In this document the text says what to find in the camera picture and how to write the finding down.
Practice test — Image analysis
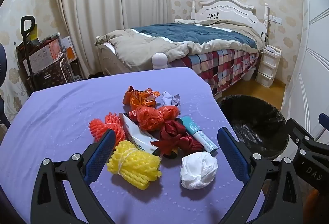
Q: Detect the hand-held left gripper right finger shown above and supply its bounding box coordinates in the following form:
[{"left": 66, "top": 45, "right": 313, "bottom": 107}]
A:
[{"left": 217, "top": 127, "right": 304, "bottom": 224}]

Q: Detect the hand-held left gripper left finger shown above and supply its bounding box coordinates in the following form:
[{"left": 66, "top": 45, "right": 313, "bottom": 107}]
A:
[{"left": 30, "top": 129, "right": 117, "bottom": 224}]

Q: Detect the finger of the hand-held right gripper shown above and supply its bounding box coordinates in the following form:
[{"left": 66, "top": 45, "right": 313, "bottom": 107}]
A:
[
  {"left": 318, "top": 112, "right": 329, "bottom": 138},
  {"left": 285, "top": 118, "right": 315, "bottom": 149}
]

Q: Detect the orange foam fruit net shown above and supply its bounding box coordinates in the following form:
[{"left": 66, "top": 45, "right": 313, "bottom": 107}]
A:
[{"left": 89, "top": 112, "right": 126, "bottom": 144}]

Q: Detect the teal and white tube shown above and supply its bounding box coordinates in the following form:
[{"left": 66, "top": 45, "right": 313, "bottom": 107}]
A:
[{"left": 181, "top": 116, "right": 219, "bottom": 155}]

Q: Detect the yellow foam fruit net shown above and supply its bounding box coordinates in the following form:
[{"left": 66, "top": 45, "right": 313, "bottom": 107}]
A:
[{"left": 107, "top": 140, "right": 162, "bottom": 191}]

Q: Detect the white tissue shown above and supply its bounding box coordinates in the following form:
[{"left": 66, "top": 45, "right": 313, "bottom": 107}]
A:
[{"left": 180, "top": 151, "right": 219, "bottom": 190}]

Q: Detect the black trash bin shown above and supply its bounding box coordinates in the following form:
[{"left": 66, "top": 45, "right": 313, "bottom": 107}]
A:
[{"left": 218, "top": 95, "right": 290, "bottom": 160}]

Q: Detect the white toothpaste tube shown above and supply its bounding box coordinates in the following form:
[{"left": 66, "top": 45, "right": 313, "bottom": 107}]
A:
[{"left": 122, "top": 113, "right": 160, "bottom": 155}]

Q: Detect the dark red ribbon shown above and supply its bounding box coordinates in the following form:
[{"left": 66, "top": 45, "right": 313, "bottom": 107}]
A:
[{"left": 152, "top": 119, "right": 203, "bottom": 159}]

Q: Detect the orange plastic bag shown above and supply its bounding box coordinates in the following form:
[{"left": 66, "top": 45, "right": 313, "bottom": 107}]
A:
[{"left": 129, "top": 105, "right": 180, "bottom": 132}]

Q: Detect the orange foil wrapper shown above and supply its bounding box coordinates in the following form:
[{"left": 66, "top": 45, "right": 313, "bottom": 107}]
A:
[{"left": 122, "top": 86, "right": 160, "bottom": 109}]

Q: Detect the lavender paper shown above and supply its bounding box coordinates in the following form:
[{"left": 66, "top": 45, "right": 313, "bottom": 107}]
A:
[{"left": 159, "top": 91, "right": 182, "bottom": 108}]

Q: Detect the white wardrobe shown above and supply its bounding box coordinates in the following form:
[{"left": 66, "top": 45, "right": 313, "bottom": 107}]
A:
[{"left": 283, "top": 0, "right": 329, "bottom": 137}]

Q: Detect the white plastic drawer unit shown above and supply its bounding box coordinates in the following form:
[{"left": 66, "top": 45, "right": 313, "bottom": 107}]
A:
[{"left": 255, "top": 45, "right": 282, "bottom": 88}]

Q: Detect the plaid bed sheet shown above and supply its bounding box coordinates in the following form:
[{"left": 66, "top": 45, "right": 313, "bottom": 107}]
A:
[{"left": 168, "top": 48, "right": 261, "bottom": 93}]

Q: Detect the dark patterned storage bag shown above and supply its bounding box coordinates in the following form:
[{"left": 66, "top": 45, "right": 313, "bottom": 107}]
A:
[{"left": 29, "top": 60, "right": 75, "bottom": 90}]

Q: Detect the white and orange box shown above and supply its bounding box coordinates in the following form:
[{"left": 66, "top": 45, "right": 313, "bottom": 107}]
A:
[{"left": 60, "top": 35, "right": 78, "bottom": 63}]

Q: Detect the brown cardboard box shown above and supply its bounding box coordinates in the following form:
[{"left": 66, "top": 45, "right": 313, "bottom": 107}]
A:
[{"left": 27, "top": 40, "right": 61, "bottom": 73}]

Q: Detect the dark blue object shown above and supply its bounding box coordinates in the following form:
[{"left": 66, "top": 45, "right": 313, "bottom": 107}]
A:
[{"left": 0, "top": 43, "right": 7, "bottom": 87}]

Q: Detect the blue and beige quilt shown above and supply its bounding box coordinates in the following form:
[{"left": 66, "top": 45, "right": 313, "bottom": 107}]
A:
[{"left": 95, "top": 19, "right": 265, "bottom": 73}]

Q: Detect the yellow and black package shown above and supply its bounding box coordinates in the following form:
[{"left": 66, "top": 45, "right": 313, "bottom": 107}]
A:
[{"left": 30, "top": 23, "right": 39, "bottom": 43}]

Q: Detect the white wooden bed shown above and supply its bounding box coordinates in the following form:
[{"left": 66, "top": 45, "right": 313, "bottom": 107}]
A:
[{"left": 96, "top": 0, "right": 270, "bottom": 96}]

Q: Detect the black trolley handle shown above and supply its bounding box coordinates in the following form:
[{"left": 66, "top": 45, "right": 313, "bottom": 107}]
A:
[{"left": 21, "top": 16, "right": 36, "bottom": 76}]

